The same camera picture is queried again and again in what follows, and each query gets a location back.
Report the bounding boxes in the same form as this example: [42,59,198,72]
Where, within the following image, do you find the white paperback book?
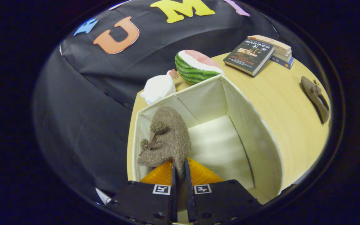
[274,52,293,62]

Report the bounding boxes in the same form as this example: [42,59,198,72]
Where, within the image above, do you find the blue paperback book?
[270,56,294,70]

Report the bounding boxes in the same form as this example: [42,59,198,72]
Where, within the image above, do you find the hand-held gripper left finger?
[107,158,178,225]

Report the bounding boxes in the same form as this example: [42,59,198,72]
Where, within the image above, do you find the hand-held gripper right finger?
[185,157,263,224]

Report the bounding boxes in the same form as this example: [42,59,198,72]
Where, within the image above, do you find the grey fabric storage box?
[132,74,283,205]

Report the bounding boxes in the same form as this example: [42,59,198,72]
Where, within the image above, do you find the white plush toy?
[140,69,180,105]

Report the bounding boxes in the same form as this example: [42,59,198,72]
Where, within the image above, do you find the watermelon slice plush toy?
[175,50,225,84]

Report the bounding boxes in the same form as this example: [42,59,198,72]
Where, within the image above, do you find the brown fuzzy shoe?
[301,76,330,124]
[137,107,192,212]

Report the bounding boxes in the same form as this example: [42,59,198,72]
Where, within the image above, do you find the black cover book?
[223,38,275,78]

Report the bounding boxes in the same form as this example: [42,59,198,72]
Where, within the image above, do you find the blue printed packet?
[95,187,112,206]

